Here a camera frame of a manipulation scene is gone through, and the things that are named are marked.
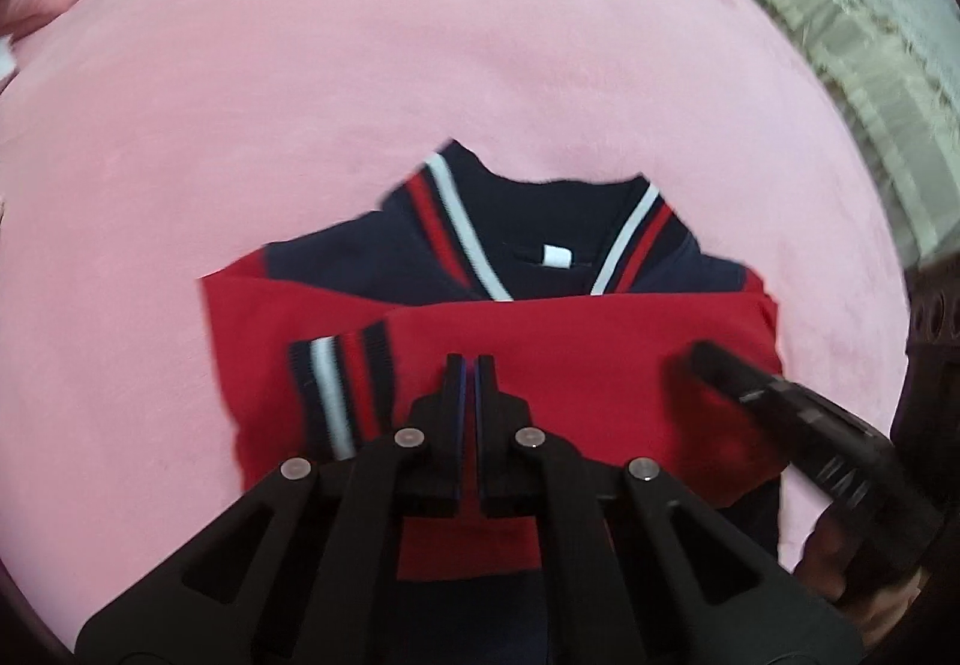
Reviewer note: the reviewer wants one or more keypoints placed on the person's right hand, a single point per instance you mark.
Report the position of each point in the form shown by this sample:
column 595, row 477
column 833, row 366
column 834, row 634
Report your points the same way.
column 821, row 552

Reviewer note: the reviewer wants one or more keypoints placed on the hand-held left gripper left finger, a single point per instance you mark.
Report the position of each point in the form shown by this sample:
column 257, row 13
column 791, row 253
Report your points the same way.
column 454, row 410

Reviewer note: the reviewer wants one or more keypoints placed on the red and navy jacket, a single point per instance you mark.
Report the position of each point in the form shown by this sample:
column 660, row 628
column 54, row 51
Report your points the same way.
column 585, row 350

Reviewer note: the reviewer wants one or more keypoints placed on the pink fleece bed blanket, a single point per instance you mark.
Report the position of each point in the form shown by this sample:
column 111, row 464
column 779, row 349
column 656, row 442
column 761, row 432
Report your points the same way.
column 375, row 72

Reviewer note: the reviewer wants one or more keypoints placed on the white lace covered furniture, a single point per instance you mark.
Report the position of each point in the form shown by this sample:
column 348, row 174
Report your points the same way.
column 862, row 35

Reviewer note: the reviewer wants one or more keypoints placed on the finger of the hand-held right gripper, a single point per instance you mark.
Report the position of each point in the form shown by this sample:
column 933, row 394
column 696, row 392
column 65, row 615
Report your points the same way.
column 750, row 384

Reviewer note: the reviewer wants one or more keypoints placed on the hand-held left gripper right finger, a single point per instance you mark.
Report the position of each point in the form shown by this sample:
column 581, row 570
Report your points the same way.
column 487, row 410

